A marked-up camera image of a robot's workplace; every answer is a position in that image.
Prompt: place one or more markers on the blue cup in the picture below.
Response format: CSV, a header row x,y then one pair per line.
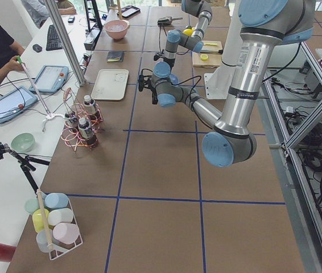
x,y
56,201

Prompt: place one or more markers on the black keyboard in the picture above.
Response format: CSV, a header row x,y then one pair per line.
x,y
53,40

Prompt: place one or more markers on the blue teach pendant near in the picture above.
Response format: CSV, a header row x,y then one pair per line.
x,y
15,102

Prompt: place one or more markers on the yellow plastic knife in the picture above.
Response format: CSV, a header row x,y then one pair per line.
x,y
210,44

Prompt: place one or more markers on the mint green bowl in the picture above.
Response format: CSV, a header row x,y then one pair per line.
x,y
23,142

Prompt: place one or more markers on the white cup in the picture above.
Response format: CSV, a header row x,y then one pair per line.
x,y
57,216

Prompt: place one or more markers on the pink bowl with ice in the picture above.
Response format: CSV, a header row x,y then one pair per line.
x,y
117,29

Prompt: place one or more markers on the grey yellow folded cloth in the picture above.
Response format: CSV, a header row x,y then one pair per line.
x,y
115,56

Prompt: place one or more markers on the bottle with white cap left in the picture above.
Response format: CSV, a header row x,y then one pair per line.
x,y
90,107

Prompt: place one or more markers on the blue teach pendant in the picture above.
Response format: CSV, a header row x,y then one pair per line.
x,y
15,102
51,78

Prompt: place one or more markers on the blue plate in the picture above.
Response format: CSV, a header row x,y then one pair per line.
x,y
174,79

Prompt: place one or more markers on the blue teach pendant far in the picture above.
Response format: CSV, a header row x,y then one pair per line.
x,y
51,78

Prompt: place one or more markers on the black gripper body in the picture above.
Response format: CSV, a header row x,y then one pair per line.
x,y
153,95
168,61

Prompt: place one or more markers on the yellow lemon round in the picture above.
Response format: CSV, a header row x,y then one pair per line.
x,y
188,32

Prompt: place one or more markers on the steel scoop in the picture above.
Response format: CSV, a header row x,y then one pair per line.
x,y
167,20

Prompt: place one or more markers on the yellow cup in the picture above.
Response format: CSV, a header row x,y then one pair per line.
x,y
37,220

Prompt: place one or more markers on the aluminium frame post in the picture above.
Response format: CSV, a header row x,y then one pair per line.
x,y
65,40

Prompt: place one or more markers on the wooden cutting board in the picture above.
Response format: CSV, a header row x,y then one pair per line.
x,y
214,59

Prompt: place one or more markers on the cream bear tray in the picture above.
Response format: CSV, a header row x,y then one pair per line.
x,y
110,84

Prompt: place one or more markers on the bottle with white cap lower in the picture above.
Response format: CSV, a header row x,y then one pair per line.
x,y
87,133

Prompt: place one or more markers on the pink cup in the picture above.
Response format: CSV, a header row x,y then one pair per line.
x,y
66,233

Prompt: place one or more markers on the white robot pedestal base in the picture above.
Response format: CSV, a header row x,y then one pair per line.
x,y
218,82

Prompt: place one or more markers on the steel cylinder with black cap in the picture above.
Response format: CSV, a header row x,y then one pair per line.
x,y
213,51

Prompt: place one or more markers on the white wire cup rack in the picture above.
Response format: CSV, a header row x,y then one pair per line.
x,y
45,240

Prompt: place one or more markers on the copper wire bottle rack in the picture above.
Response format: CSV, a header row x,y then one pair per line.
x,y
71,139

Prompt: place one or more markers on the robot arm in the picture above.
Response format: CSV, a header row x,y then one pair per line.
x,y
265,25
194,42

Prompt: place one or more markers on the black computer mouse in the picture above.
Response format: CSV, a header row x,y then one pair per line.
x,y
37,48

